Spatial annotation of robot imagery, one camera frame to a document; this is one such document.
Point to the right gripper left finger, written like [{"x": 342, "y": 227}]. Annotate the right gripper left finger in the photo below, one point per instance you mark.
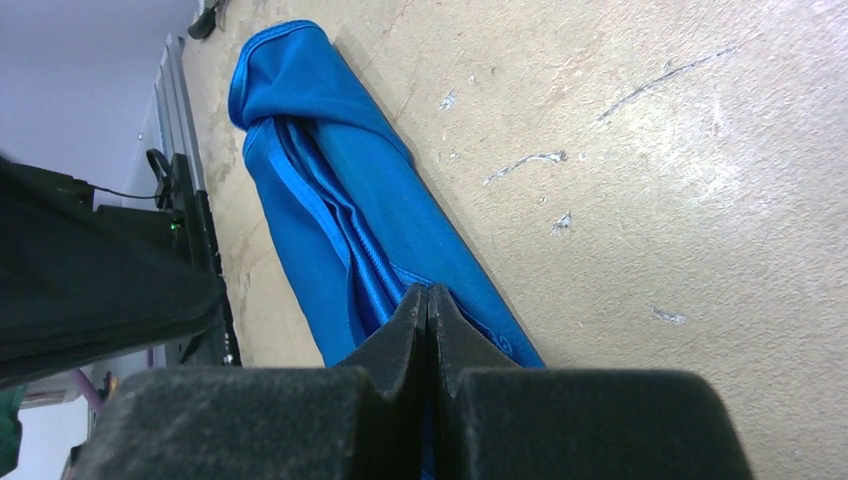
[{"x": 265, "y": 424}]

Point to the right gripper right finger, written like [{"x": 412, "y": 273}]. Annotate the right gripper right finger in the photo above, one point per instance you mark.
[{"x": 583, "y": 427}]

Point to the blue cloth napkin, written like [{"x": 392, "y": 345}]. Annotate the blue cloth napkin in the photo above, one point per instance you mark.
[{"x": 426, "y": 371}]

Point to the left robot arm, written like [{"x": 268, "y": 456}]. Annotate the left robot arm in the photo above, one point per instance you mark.
[{"x": 74, "y": 291}]

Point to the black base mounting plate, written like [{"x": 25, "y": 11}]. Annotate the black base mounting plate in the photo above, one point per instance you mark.
[{"x": 194, "y": 225}]

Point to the aluminium frame rail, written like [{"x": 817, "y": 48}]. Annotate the aluminium frame rail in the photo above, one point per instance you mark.
[{"x": 177, "y": 129}]

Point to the black handled pliers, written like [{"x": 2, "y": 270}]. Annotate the black handled pliers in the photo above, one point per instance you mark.
[{"x": 211, "y": 17}]

